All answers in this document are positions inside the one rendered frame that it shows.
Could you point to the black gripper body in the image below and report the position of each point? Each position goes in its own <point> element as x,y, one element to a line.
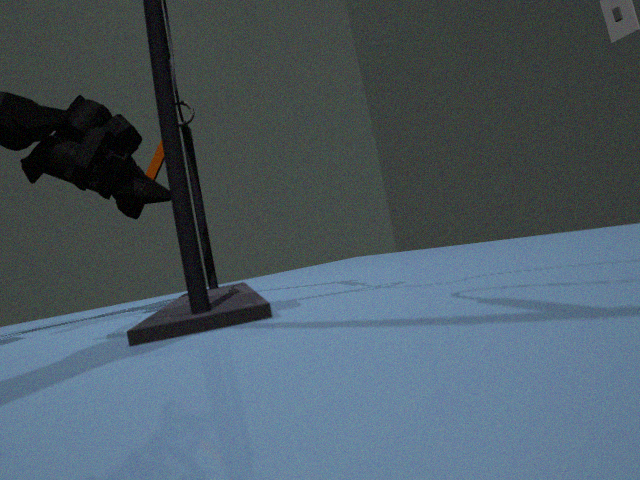
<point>86,167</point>

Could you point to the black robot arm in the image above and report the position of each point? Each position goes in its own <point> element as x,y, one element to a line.
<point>23,122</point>

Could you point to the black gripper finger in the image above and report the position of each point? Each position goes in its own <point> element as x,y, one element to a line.
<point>128,183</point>
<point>128,203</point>

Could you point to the orange handle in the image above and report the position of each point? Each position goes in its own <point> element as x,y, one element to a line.
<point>159,158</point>

